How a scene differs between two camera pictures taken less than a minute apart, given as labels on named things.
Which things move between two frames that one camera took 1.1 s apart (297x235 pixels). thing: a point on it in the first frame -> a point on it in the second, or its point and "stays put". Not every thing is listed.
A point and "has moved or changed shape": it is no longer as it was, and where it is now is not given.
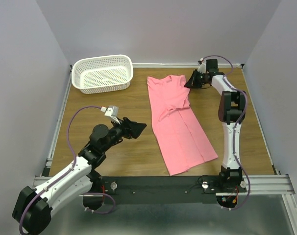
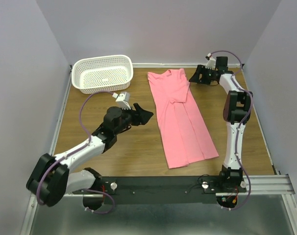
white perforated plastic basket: x=103 y=74 stays put
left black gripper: x=130 y=129 -> x=144 y=115
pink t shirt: x=184 y=142 has moved or changed shape
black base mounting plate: x=158 y=190 stays put
